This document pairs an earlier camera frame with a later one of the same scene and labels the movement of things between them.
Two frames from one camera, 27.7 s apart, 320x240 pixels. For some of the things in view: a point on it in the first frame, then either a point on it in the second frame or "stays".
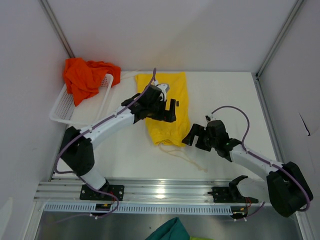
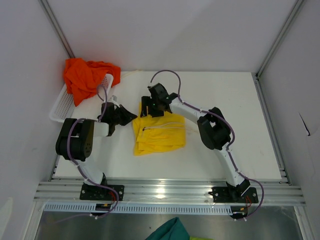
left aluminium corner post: (51, 17) stays
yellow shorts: (177, 133) to (154, 134)
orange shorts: (83, 78) stays
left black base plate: (88, 193) stays
